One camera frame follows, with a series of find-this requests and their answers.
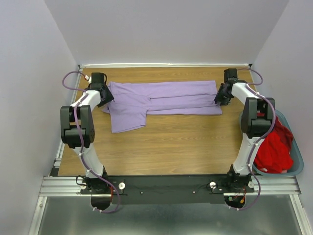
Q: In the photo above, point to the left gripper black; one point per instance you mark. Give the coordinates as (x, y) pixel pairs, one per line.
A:
(109, 97)

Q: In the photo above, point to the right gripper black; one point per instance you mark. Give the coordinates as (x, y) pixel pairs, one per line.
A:
(224, 102)

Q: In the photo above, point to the purple t shirt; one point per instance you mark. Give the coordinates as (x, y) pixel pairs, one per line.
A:
(133, 102)

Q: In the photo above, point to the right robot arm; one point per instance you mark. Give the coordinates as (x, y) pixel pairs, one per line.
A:
(256, 122)

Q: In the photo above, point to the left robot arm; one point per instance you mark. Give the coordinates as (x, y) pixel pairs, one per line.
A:
(78, 131)

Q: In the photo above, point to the dark red t shirt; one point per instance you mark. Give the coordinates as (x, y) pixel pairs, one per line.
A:
(281, 137)

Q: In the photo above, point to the teal plastic basket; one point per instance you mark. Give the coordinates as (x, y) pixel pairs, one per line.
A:
(295, 154)

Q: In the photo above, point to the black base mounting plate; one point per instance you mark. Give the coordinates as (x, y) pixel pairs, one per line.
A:
(164, 189)

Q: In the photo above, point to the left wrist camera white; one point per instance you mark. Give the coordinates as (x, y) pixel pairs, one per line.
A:
(88, 79)

